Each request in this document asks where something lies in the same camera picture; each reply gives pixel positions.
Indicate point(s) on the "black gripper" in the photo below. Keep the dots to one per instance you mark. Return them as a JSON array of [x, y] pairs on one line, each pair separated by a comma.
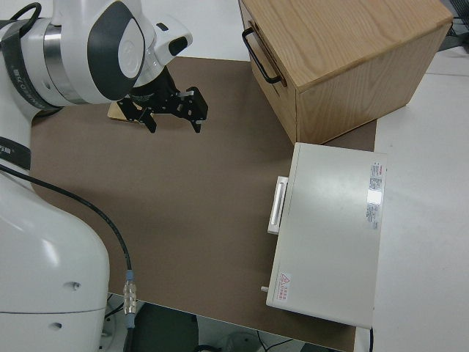
[[165, 100]]

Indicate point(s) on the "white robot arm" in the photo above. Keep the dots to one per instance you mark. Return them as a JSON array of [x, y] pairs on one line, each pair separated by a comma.
[[55, 256]]

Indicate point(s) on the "wooden mug rack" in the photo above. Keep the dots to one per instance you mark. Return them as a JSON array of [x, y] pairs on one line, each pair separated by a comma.
[[114, 111]]

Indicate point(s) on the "brown table mat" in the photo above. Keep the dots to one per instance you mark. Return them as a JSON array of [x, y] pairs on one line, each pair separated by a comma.
[[183, 201]]

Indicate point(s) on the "white toaster oven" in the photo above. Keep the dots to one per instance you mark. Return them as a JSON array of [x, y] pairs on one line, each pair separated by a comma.
[[329, 227]]

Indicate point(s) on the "light wooden cabinet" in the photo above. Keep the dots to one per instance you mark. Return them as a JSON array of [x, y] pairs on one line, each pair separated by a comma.
[[348, 55]]

